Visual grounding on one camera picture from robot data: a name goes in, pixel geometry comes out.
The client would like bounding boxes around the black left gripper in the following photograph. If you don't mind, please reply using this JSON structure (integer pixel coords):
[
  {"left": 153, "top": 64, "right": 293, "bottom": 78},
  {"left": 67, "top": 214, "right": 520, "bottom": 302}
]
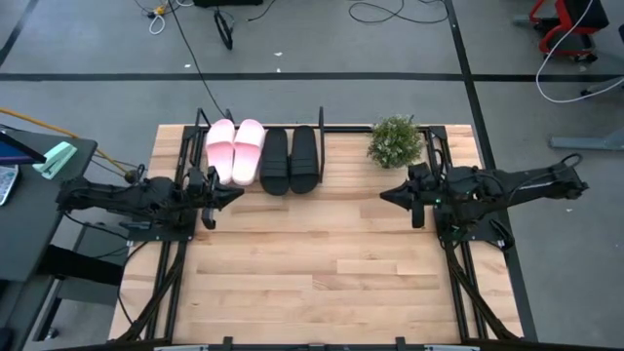
[{"left": 186, "top": 165, "right": 246, "bottom": 231}]

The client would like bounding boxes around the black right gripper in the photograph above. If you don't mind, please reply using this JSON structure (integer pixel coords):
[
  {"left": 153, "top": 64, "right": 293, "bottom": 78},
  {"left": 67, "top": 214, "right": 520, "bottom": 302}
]
[{"left": 379, "top": 162, "right": 441, "bottom": 230}]

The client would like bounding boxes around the pink foam slide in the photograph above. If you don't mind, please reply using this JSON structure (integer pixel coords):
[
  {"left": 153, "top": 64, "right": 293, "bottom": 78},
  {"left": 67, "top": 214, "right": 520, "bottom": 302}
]
[
  {"left": 231, "top": 118, "right": 267, "bottom": 187},
  {"left": 205, "top": 118, "right": 237, "bottom": 186}
]

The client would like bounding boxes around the black foam slide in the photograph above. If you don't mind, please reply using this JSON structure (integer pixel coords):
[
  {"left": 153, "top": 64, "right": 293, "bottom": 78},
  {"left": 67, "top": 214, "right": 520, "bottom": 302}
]
[
  {"left": 289, "top": 125, "right": 321, "bottom": 195},
  {"left": 258, "top": 127, "right": 292, "bottom": 197}
]

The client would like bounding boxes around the green potted plant black pot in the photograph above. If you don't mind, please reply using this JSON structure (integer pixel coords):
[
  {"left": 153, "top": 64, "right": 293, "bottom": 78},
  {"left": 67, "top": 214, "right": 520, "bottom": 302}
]
[{"left": 366, "top": 114, "right": 425, "bottom": 170}]

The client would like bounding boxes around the teal stapler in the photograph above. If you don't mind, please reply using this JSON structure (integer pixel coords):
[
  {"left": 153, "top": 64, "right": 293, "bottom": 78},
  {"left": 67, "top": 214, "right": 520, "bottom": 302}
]
[{"left": 32, "top": 140, "right": 79, "bottom": 180}]

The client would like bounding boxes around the grey stand base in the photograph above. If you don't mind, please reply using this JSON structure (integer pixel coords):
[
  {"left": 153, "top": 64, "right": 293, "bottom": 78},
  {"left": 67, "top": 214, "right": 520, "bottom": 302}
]
[{"left": 549, "top": 128, "right": 624, "bottom": 152}]

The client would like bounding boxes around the black side desk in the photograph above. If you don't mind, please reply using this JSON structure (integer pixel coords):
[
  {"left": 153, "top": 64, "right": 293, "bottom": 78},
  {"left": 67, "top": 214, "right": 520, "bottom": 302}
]
[{"left": 0, "top": 125, "right": 99, "bottom": 351}]

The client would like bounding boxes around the dark laptop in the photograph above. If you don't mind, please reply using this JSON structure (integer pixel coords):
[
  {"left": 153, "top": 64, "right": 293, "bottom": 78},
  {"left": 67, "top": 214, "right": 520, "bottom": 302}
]
[{"left": 0, "top": 129, "right": 49, "bottom": 166}]

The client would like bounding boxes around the white keyboard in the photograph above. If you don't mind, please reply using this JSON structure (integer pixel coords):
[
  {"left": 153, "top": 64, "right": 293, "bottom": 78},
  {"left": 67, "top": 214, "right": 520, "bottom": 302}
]
[{"left": 0, "top": 164, "right": 20, "bottom": 207}]

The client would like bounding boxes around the red chair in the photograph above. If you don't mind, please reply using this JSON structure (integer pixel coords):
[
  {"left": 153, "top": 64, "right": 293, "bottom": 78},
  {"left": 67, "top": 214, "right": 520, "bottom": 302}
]
[{"left": 512, "top": 0, "right": 611, "bottom": 63}]

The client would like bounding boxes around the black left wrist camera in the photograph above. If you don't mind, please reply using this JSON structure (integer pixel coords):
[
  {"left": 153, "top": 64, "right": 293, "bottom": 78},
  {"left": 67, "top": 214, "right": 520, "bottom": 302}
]
[{"left": 186, "top": 167, "right": 205, "bottom": 196}]

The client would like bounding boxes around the black aluminium table frame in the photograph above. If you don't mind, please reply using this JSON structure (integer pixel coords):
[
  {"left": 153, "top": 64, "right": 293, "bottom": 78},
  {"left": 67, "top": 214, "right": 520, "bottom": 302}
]
[{"left": 118, "top": 123, "right": 522, "bottom": 351}]

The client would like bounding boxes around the black frame wooden shoe shelf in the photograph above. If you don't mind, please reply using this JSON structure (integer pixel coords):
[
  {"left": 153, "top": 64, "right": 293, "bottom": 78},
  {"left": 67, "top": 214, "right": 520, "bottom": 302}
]
[{"left": 178, "top": 105, "right": 328, "bottom": 197}]

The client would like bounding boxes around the long black floor cable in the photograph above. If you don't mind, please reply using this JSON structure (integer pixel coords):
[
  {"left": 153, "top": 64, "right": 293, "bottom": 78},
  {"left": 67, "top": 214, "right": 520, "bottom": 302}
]
[{"left": 167, "top": 0, "right": 229, "bottom": 119}]

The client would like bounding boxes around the black looped floor cable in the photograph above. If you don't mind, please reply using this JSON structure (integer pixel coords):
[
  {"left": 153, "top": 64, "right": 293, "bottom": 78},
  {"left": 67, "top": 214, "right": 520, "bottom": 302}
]
[{"left": 347, "top": 0, "right": 450, "bottom": 25}]

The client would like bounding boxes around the yellow floor cable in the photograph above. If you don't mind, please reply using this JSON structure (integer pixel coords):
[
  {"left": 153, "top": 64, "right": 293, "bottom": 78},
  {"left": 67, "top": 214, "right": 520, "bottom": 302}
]
[{"left": 0, "top": 107, "right": 129, "bottom": 175}]

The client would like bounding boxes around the white cable with yellow plug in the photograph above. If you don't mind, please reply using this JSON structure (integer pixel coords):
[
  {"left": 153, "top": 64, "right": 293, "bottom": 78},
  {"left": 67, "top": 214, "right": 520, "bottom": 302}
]
[{"left": 147, "top": 3, "right": 169, "bottom": 36}]

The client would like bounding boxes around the white floor cable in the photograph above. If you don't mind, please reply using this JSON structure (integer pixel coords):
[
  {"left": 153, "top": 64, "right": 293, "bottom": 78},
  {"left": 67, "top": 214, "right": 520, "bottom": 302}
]
[{"left": 534, "top": 0, "right": 624, "bottom": 104}]

